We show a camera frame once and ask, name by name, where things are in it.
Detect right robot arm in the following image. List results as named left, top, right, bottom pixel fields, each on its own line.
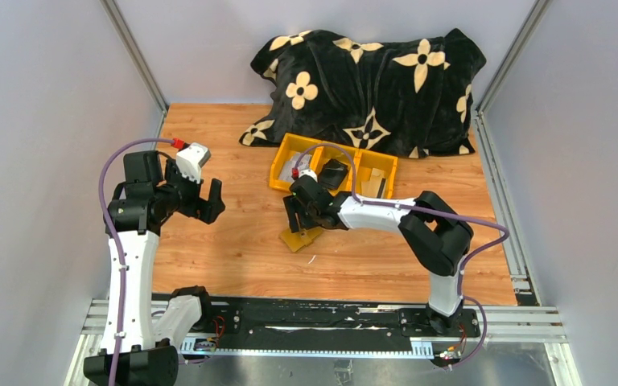
left=283, top=175, right=474, bottom=335

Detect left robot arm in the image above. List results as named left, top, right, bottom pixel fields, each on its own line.
left=83, top=144, right=225, bottom=385

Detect black cards in bin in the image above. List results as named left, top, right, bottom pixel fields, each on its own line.
left=318, top=158, right=348, bottom=190

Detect yellow three-compartment bin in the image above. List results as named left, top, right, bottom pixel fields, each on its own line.
left=269, top=133, right=398, bottom=199

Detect black floral blanket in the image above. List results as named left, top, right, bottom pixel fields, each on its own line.
left=239, top=29, right=486, bottom=159

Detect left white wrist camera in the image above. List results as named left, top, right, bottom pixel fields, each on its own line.
left=175, top=142, right=211, bottom=183

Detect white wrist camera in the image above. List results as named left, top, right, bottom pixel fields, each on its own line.
left=298, top=168, right=318, bottom=182
left=175, top=142, right=211, bottom=183

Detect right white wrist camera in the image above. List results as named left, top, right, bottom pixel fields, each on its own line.
left=298, top=168, right=318, bottom=182

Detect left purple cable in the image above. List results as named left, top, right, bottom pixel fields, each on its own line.
left=98, top=138, right=188, bottom=386

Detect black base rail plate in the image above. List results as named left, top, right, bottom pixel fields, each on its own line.
left=162, top=296, right=482, bottom=353

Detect aluminium frame post left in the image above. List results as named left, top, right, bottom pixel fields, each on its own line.
left=100, top=0, right=169, bottom=116

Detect aluminium frame post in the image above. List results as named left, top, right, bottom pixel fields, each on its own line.
left=100, top=0, right=169, bottom=116
left=475, top=0, right=551, bottom=114

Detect aluminium frame post right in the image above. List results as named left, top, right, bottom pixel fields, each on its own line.
left=475, top=0, right=551, bottom=114

